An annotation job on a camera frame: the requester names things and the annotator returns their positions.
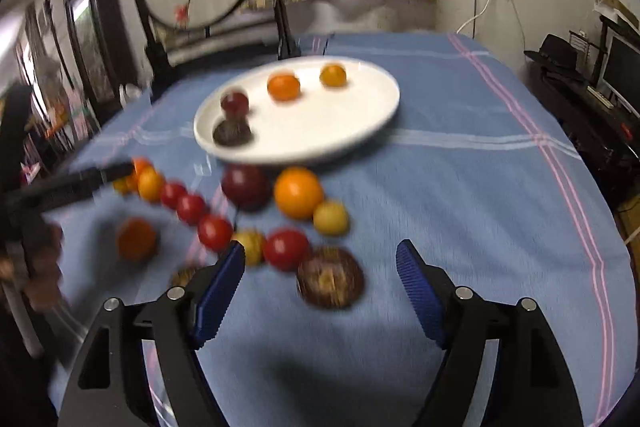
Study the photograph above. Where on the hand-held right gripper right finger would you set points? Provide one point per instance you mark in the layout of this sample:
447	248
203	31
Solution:
420	297

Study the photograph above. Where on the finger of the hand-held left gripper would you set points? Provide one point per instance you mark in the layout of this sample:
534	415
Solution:
70	189

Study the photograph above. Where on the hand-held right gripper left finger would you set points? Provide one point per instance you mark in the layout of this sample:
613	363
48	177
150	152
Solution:
220	297

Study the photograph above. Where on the yellow-green fruit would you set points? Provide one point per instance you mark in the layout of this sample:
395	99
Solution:
254	247

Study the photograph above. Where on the red tomato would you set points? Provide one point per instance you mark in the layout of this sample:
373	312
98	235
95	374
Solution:
286	250
215	233
172	195
191	209

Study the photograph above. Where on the oval orange tangerine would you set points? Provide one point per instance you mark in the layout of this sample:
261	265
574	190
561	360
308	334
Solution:
142	165

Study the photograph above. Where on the dark red plum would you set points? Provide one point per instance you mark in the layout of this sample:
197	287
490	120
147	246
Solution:
245	188
235	101

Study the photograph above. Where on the small yellow fruit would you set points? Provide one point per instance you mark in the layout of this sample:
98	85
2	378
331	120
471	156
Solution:
330	218

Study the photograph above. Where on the large orange tomato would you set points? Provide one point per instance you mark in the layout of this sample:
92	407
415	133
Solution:
298	193

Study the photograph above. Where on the white oval plate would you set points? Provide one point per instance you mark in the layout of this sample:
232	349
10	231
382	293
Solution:
325	122

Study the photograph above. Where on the person's left hand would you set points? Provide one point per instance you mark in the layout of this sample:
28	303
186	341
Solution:
47	284

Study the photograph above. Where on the blue checked tablecloth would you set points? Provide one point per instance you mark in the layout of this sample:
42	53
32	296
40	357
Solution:
450	207

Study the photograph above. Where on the dark wooden cabinet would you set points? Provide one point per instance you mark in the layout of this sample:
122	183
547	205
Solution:
92	22

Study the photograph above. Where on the dark wrinkled passion fruit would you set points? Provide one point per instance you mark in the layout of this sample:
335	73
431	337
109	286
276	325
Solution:
231	134

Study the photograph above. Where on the dark low desk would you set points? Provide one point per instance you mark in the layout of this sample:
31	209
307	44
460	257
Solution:
580	122

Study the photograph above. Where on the small orange tomato on plate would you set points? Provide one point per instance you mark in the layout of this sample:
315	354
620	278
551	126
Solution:
333	76

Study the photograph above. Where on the black hat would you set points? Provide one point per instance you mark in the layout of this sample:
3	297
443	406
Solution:
556	52

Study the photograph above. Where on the computer monitor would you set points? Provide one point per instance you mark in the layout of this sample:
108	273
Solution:
625	67

